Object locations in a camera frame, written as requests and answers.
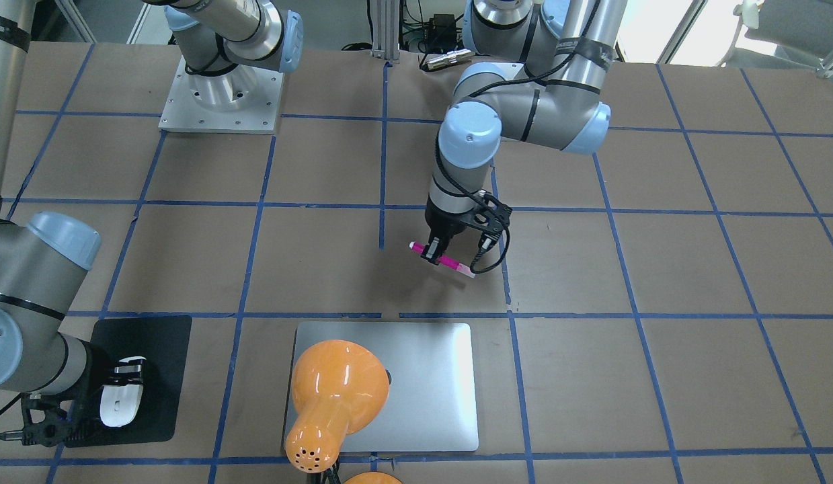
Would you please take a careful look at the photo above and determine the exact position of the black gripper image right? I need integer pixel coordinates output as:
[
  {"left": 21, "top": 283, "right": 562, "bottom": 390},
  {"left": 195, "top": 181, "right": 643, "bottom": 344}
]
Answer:
[{"left": 420, "top": 191, "right": 512, "bottom": 266}]

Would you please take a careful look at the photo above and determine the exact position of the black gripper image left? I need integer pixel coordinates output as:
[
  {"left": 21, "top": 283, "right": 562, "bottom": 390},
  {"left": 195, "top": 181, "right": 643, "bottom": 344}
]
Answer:
[{"left": 21, "top": 350, "right": 148, "bottom": 447}]

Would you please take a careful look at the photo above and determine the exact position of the pink pen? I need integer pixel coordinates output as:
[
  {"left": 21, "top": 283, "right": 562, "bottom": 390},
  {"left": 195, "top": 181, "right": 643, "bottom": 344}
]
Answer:
[{"left": 408, "top": 241, "right": 476, "bottom": 278}]

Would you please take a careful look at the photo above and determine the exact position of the white computer mouse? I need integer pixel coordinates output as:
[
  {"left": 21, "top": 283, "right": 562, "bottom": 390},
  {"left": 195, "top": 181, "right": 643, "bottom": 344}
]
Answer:
[{"left": 100, "top": 370, "right": 145, "bottom": 427}]

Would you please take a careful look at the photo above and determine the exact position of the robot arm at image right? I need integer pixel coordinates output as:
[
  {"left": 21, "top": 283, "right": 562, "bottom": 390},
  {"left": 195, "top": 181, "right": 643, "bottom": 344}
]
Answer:
[{"left": 422, "top": 1, "right": 627, "bottom": 270}]

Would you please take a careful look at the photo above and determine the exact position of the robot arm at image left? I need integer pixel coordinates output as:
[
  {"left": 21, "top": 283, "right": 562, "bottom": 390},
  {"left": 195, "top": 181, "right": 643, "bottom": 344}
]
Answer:
[{"left": 0, "top": 1, "right": 305, "bottom": 448}]

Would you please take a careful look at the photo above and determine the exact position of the black mousepad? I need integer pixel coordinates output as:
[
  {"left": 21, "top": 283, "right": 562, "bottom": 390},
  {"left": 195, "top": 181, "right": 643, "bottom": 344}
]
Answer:
[{"left": 65, "top": 315, "right": 192, "bottom": 448}]

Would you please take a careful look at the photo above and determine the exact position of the silver notebook laptop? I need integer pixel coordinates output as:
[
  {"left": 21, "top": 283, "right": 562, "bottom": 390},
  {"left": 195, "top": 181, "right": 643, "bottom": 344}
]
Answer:
[{"left": 293, "top": 321, "right": 479, "bottom": 454}]

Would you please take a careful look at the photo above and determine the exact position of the orange desk lamp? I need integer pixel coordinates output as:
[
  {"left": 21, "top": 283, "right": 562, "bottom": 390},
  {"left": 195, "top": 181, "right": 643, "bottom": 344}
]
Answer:
[{"left": 284, "top": 339, "right": 391, "bottom": 474}]

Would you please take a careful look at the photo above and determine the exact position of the silver metal connector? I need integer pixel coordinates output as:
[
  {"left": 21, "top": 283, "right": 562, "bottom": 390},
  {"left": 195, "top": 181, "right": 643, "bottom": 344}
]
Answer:
[{"left": 420, "top": 48, "right": 474, "bottom": 73}]

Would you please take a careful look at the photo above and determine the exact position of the black electronics box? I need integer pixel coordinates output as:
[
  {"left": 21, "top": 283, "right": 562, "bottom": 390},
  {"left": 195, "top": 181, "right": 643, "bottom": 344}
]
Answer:
[{"left": 426, "top": 13, "right": 459, "bottom": 52}]

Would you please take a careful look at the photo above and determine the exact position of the grey chair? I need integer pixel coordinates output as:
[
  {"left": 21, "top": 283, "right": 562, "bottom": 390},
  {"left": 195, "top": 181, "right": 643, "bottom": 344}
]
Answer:
[{"left": 717, "top": 1, "right": 833, "bottom": 77}]

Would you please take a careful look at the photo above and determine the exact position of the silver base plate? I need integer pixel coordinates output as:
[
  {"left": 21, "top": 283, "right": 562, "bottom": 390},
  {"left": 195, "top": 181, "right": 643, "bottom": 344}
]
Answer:
[
  {"left": 159, "top": 59, "right": 285, "bottom": 135},
  {"left": 484, "top": 63, "right": 523, "bottom": 82}
]

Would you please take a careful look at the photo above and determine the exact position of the aluminium frame post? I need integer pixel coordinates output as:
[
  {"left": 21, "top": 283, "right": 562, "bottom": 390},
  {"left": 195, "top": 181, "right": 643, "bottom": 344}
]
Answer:
[{"left": 367, "top": 0, "right": 401, "bottom": 65}]

